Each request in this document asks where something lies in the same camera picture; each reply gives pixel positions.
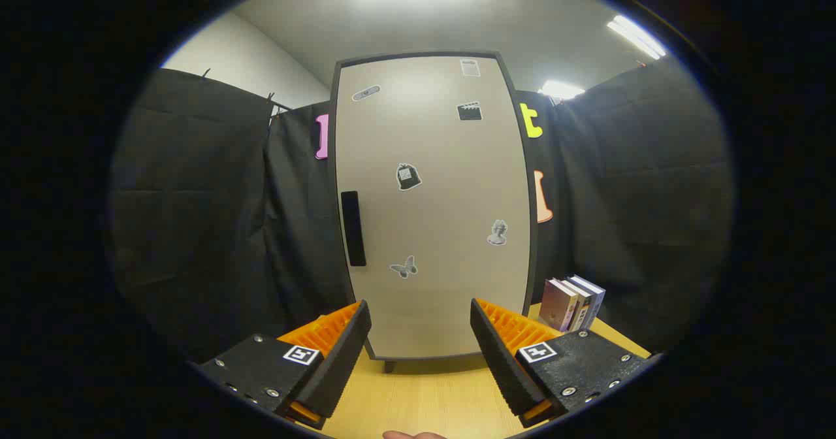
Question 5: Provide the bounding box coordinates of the dark grey cabinet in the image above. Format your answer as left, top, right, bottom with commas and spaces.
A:
329, 50, 540, 374

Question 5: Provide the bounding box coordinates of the small ceiling light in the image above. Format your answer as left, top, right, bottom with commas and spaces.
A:
538, 80, 586, 101

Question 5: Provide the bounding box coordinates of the white and dark book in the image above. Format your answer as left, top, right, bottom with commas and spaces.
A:
562, 277, 594, 331

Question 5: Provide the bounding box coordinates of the black backdrop cloth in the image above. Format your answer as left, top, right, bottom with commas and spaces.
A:
111, 57, 735, 361

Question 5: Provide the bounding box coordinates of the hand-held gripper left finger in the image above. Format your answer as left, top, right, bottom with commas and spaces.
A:
189, 300, 372, 430

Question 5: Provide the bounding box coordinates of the long ceiling light strip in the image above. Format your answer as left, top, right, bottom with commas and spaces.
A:
607, 14, 667, 60

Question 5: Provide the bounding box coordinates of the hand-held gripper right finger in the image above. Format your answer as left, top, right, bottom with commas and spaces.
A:
470, 297, 662, 429

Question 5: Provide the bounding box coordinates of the black door handle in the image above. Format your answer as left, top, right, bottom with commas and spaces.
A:
341, 191, 367, 267

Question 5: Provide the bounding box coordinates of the grey cabinet door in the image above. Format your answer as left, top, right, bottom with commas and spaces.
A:
334, 56, 533, 360

